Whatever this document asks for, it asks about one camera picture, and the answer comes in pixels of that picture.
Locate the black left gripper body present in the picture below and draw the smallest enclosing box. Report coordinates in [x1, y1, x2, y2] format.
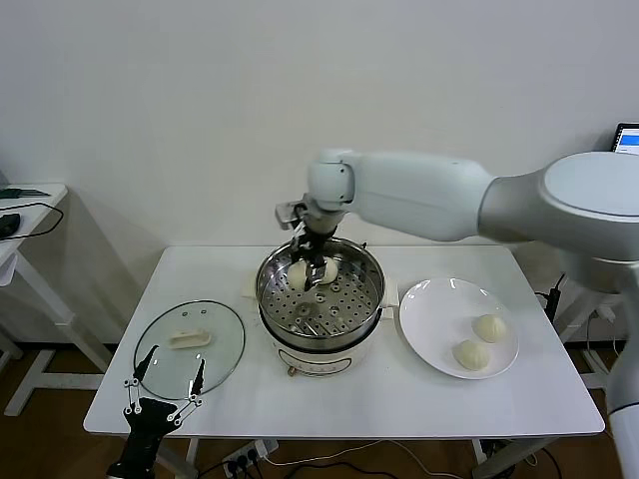
[110, 396, 181, 469]

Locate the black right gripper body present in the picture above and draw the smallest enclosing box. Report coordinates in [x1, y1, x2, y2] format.
[295, 230, 330, 264]

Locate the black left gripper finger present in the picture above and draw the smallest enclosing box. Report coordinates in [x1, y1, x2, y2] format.
[123, 346, 158, 415]
[168, 357, 207, 426]

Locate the round glass pot lid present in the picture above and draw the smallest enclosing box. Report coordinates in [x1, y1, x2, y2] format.
[133, 298, 247, 402]

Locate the stainless steel steamer basket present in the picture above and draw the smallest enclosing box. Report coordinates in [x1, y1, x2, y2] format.
[255, 237, 386, 338]

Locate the white electric cooker pot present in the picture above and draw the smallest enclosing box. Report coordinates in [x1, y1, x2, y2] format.
[242, 271, 400, 379]

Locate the white power strip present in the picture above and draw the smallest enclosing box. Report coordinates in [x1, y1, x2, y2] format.
[222, 438, 280, 475]

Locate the white round plate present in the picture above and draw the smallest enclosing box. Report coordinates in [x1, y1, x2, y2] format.
[397, 276, 520, 381]

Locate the white side table with mouse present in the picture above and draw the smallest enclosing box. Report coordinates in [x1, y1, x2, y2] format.
[0, 184, 119, 418]

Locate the flat green item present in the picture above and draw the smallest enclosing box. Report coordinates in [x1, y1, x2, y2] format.
[0, 187, 52, 200]

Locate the white side table with laptop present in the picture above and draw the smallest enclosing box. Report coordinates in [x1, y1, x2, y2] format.
[561, 293, 625, 400]

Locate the grey open laptop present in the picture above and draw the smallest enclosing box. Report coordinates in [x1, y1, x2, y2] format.
[612, 123, 639, 156]

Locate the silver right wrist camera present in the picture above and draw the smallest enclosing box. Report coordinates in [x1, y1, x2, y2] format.
[273, 200, 309, 231]

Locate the black thin cable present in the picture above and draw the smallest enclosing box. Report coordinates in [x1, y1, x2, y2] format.
[0, 202, 65, 243]

